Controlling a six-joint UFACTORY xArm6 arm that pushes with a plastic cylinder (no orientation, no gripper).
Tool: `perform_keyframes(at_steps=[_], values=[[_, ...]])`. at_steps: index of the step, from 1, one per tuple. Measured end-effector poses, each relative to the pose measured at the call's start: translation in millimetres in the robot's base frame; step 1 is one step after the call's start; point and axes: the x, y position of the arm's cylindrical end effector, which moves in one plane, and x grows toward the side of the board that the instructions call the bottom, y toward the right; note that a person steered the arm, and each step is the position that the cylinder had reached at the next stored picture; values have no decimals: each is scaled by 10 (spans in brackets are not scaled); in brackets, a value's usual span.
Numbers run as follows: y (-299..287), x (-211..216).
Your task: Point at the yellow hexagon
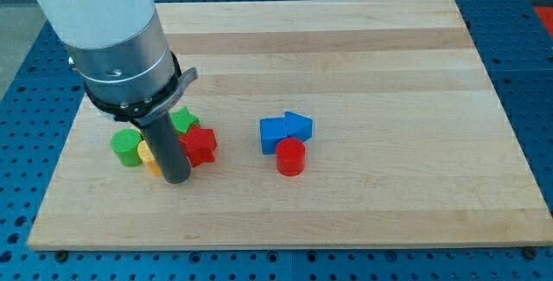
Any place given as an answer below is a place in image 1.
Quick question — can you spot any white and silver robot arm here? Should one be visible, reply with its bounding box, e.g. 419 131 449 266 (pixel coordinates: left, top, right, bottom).
37 0 186 129

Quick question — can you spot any yellow hexagon block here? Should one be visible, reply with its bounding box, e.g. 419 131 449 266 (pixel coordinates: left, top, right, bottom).
137 140 162 176

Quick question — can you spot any blue cube block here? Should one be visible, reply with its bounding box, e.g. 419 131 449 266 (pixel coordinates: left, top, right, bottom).
259 117 288 155

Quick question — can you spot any blue triangle block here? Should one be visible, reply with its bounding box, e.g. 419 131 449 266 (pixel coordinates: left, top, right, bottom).
284 112 313 142

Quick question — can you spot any red cylinder block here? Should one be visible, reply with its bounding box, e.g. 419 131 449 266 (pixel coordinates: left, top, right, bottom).
276 137 307 176

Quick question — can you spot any red star block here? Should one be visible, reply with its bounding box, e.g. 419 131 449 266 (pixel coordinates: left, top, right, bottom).
179 125 217 168

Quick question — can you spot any green star block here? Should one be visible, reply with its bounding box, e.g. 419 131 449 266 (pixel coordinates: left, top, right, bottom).
169 106 200 135

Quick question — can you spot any grey cylindrical pointer tool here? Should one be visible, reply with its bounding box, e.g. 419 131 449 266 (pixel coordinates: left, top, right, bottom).
142 113 192 184

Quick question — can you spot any wooden board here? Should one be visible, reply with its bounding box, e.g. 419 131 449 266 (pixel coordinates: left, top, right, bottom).
28 0 552 251

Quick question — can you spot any green cylinder block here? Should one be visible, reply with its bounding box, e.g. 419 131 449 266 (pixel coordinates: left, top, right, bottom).
111 129 142 167

